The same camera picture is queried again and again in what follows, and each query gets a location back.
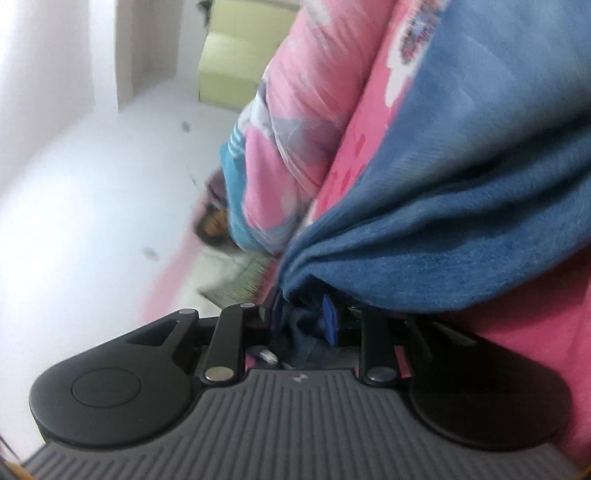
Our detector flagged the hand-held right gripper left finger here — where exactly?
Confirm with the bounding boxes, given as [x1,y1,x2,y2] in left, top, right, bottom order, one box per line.
[127,295,284,385]

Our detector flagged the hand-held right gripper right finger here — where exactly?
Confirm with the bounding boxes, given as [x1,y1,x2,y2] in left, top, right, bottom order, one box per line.
[322,294,478,387]

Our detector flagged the blue denim jeans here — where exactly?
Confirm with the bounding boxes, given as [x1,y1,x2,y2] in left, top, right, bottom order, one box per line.
[270,0,591,370]

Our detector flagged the grey floral pillow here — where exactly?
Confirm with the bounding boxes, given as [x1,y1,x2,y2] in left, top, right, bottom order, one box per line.
[198,251,273,308]

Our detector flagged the pink floral bed blanket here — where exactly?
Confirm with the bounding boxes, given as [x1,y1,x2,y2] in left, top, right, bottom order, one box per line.
[302,0,591,476]

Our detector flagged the pink and blue quilt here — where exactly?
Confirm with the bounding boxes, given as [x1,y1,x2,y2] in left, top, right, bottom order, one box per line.
[217,0,402,257]

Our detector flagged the pale yellow wardrobe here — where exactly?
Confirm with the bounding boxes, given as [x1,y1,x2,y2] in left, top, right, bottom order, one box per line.
[198,0,296,109]

